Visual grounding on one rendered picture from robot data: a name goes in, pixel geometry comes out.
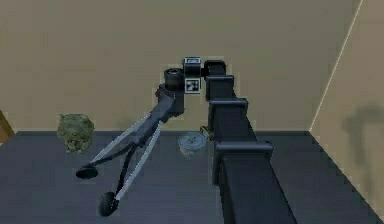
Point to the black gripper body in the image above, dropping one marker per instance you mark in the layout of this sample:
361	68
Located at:
171	95

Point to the brown wooden furniture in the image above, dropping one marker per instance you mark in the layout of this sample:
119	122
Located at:
4	128

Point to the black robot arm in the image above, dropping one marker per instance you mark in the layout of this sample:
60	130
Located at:
245	173

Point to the green lumpy statue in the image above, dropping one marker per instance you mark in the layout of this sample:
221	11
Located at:
75	132

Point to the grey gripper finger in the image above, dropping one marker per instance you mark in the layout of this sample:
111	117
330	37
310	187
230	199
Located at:
136	170
110	148

